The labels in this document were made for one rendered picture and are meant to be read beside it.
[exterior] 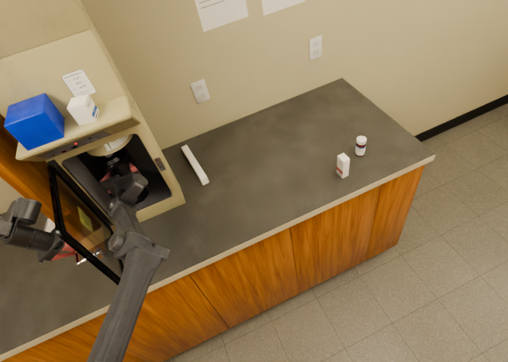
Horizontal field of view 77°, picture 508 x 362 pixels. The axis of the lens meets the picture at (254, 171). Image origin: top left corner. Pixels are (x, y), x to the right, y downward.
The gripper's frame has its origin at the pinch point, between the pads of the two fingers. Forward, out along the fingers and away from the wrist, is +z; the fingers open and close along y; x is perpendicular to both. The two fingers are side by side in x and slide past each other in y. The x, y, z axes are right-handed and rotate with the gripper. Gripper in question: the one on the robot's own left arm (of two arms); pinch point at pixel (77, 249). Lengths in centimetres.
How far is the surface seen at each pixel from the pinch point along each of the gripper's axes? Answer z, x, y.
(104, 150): -4.1, -22.6, -23.8
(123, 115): -14.9, -8.5, -42.4
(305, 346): 133, 32, -1
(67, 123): -21.3, -16.3, -28.7
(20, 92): -33.6, -21.1, -27.9
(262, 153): 55, -25, -59
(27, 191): -17.5, -13.8, -4.5
